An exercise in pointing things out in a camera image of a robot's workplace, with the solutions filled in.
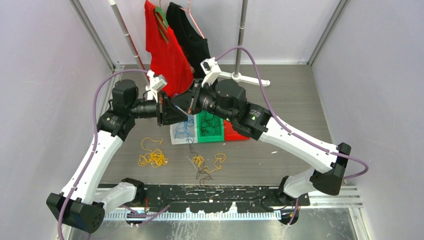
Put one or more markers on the green clothes hanger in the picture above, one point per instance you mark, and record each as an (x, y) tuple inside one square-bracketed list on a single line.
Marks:
[(162, 23)]

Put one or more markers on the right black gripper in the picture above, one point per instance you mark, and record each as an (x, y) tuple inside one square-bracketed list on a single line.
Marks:
[(188, 101)]

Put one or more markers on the red plastic bin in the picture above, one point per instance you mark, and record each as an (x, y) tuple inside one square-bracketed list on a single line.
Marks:
[(230, 134)]

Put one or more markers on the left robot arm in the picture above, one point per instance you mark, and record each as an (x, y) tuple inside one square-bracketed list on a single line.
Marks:
[(77, 205)]

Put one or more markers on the black t-shirt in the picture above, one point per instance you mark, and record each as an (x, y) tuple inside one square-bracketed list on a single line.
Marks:
[(195, 47)]

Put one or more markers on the green plastic bin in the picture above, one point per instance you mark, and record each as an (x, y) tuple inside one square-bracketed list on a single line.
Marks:
[(210, 128)]

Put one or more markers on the white plastic bin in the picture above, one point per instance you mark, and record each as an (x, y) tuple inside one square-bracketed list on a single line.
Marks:
[(184, 132)]

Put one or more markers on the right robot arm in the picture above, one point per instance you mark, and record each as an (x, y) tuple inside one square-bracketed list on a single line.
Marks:
[(227, 100)]

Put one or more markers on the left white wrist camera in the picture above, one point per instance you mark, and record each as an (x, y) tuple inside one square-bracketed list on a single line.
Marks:
[(156, 83)]

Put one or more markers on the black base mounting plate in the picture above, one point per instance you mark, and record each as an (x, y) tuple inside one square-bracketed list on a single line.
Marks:
[(210, 198)]

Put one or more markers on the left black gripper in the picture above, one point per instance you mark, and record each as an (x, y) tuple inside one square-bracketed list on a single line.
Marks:
[(168, 112)]

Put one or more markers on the pink clothes hanger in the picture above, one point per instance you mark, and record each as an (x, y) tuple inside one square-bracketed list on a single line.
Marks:
[(189, 13)]

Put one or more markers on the white slotted cable duct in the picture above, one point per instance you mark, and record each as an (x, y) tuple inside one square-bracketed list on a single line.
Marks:
[(232, 215)]

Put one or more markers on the red t-shirt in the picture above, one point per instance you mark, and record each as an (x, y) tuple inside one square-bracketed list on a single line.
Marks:
[(167, 59)]

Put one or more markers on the left rack pole with base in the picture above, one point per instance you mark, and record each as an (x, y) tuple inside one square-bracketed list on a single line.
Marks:
[(122, 45)]

